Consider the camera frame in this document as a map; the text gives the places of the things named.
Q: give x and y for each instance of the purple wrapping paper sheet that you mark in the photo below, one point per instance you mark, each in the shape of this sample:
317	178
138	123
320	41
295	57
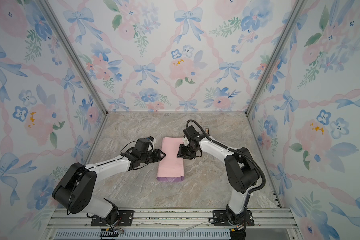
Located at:
171	168

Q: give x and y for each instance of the white slotted cable duct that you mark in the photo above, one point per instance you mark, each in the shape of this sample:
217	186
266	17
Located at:
142	234

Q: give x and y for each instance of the right aluminium corner post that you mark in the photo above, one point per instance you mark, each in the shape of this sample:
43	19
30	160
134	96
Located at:
279	47

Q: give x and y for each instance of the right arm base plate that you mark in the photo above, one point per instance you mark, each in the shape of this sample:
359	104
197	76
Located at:
225	218

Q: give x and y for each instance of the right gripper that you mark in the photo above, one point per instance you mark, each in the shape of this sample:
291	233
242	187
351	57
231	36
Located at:
182	154

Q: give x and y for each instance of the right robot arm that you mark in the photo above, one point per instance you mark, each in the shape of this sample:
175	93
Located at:
244	174

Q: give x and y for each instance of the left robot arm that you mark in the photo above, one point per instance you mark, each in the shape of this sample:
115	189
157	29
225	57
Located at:
75	191

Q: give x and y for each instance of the left aluminium corner post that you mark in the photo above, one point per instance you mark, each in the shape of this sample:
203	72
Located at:
69	49

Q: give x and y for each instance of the aluminium corner post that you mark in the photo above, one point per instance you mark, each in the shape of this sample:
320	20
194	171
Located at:
69	49
279	47

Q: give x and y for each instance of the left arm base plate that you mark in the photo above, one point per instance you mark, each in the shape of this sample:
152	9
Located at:
119	218

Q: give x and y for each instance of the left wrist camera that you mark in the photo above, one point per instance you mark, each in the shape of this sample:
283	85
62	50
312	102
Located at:
151	143

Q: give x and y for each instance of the aluminium front rail frame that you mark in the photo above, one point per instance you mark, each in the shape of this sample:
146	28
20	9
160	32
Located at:
270	224

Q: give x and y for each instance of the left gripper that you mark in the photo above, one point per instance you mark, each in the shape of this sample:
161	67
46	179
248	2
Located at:
158	155

